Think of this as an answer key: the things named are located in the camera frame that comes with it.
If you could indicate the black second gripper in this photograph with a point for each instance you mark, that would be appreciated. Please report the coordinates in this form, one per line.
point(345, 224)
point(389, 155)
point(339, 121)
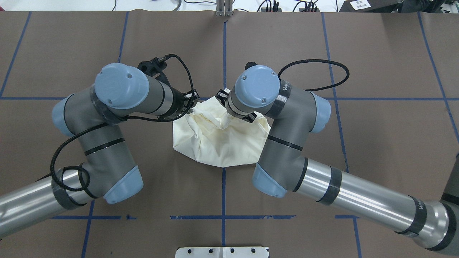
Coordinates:
point(176, 103)

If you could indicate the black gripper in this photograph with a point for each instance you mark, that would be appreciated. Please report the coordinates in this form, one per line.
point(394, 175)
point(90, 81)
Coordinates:
point(248, 117)

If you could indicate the cream white t-shirt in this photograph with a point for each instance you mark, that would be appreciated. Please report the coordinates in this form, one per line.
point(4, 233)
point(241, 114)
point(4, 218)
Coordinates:
point(210, 135)

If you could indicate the second grey blue robot arm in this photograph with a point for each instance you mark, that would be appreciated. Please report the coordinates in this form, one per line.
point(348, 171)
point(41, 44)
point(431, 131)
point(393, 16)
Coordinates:
point(95, 160)

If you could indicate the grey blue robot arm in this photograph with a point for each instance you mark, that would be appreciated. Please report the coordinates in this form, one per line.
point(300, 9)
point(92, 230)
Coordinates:
point(282, 167)

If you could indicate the black box with label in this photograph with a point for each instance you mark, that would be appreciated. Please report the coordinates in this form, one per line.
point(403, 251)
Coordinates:
point(369, 6)

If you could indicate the aluminium frame post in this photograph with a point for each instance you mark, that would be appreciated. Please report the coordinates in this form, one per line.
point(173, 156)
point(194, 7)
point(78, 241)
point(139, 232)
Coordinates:
point(224, 8)

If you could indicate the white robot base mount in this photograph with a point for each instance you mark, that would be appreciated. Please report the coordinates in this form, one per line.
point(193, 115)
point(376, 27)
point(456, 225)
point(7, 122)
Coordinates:
point(223, 252)

